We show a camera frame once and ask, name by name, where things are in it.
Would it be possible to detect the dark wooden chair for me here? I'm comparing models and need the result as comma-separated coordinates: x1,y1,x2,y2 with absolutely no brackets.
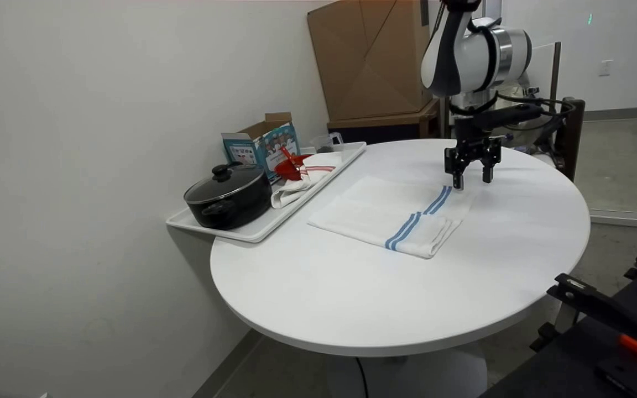
547,96,586,184

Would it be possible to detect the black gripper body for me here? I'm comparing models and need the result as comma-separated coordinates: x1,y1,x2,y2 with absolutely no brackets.
446,136,504,172

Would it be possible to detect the large brown cardboard box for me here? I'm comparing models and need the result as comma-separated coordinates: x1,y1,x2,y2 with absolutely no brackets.
305,0,443,132

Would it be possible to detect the black pot with lid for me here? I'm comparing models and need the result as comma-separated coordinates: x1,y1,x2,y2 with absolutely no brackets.
181,161,275,233

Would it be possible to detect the small red object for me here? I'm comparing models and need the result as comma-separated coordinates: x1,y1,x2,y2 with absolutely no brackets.
273,152,311,184

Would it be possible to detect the white cloth with red stripe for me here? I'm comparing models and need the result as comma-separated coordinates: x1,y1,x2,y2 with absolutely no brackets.
270,151,345,210

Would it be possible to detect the white towel with blue stripes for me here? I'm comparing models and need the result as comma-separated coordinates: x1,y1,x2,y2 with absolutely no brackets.
305,172,478,262

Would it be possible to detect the white rectangular tray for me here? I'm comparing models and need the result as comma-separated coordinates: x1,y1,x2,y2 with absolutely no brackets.
165,140,370,245

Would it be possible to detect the grey backpack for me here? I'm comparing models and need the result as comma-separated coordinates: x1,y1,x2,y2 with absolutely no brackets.
500,109,557,155

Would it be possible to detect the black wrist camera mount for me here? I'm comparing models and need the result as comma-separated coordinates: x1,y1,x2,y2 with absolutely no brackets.
452,102,548,147

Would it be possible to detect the open cardboard box blue print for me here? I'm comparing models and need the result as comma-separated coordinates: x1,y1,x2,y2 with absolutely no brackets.
219,111,304,185

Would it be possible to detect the black floor cable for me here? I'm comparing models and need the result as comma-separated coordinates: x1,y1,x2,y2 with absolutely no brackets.
354,356,373,398

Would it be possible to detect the black equipment cart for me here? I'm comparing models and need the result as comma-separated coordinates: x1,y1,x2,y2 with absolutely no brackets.
480,207,637,398

